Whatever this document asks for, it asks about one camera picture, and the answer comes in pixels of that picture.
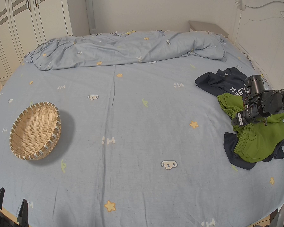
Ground pale blue quilt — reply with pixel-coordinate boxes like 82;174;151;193
23;29;228;71

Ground dark blue T-shirt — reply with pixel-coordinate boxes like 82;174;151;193
195;67;284;170

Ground white wardrobe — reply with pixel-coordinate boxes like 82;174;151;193
0;0;73;84

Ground grey bedside table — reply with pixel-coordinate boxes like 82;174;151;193
188;20;229;38

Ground bed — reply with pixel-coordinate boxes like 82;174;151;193
0;0;284;227

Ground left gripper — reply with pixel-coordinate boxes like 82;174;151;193
0;187;29;227

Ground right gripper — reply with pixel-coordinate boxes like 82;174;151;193
231;106;272;128

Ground green shorts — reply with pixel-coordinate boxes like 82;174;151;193
217;92;284;163

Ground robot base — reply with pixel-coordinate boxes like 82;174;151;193
270;208;284;227

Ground round woven basket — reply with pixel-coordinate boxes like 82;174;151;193
9;101;61;161

